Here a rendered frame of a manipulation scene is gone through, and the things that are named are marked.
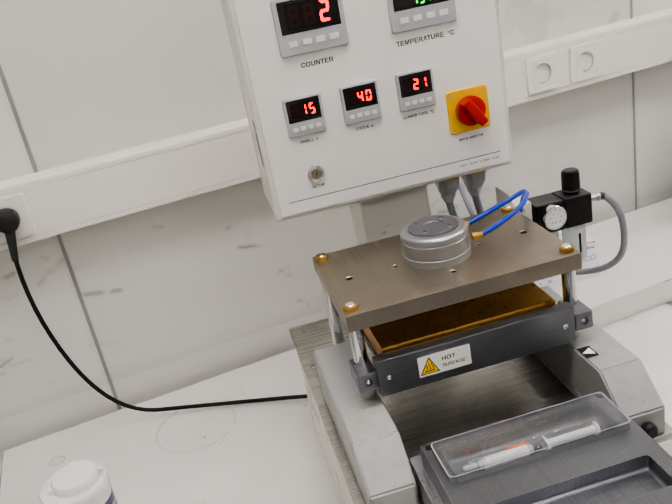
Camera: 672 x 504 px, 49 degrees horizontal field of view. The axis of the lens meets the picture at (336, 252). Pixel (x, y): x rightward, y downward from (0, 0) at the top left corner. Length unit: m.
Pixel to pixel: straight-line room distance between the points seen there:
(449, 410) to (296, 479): 0.32
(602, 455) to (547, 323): 0.17
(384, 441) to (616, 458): 0.22
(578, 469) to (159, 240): 0.87
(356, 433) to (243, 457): 0.46
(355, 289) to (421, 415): 0.19
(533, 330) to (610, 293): 0.60
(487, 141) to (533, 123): 0.60
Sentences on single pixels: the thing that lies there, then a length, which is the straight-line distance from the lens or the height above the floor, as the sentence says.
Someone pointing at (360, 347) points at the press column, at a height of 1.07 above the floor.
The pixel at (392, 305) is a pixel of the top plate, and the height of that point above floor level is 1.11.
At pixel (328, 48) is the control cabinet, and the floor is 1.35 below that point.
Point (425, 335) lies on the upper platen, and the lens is 0.82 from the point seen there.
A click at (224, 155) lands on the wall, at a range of 1.29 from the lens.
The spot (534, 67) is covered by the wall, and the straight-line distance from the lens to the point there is 1.51.
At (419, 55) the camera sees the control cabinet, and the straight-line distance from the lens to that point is 0.95.
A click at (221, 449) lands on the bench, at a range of 1.26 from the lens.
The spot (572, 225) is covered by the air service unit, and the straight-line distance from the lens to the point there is 1.09.
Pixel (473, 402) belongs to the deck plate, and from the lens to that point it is 0.93.
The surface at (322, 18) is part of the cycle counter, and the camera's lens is 0.91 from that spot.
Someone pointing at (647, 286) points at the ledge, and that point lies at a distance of 1.46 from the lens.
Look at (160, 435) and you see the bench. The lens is 1.34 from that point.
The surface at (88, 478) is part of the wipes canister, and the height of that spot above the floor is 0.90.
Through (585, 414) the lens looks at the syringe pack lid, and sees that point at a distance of 0.78.
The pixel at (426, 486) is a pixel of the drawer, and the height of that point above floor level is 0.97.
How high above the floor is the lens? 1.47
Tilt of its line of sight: 23 degrees down
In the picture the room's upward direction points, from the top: 11 degrees counter-clockwise
